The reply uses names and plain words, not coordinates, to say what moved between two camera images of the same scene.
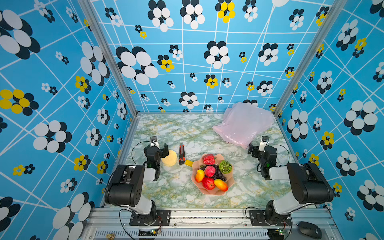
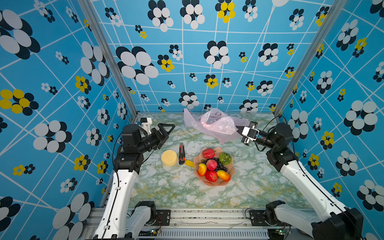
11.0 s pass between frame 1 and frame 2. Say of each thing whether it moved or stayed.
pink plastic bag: moved
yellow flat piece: stayed
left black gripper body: moved
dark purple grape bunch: moved
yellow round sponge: stayed
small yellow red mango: moved
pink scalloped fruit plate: moved
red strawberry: moved
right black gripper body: moved
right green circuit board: stayed
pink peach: moved
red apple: moved
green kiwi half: moved
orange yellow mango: moved
